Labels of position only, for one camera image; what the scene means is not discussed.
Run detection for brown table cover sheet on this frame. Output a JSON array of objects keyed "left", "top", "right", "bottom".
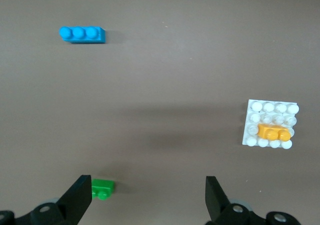
[{"left": 0, "top": 0, "right": 320, "bottom": 225}]

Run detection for yellow two-stud block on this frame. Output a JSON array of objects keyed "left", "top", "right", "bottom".
[{"left": 257, "top": 123, "right": 292, "bottom": 141}]

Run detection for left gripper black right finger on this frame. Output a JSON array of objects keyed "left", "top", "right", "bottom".
[{"left": 205, "top": 175, "right": 300, "bottom": 225}]

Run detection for green two-stud block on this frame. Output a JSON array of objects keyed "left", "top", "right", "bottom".
[{"left": 91, "top": 178, "right": 116, "bottom": 201}]

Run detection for blue three-stud block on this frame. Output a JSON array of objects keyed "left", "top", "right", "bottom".
[{"left": 58, "top": 25, "right": 106, "bottom": 45}]

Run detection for white studded base plate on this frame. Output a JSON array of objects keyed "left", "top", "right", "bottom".
[{"left": 241, "top": 99, "right": 300, "bottom": 150}]

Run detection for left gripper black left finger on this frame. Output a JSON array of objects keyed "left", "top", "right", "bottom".
[{"left": 0, "top": 174, "right": 93, "bottom": 225}]

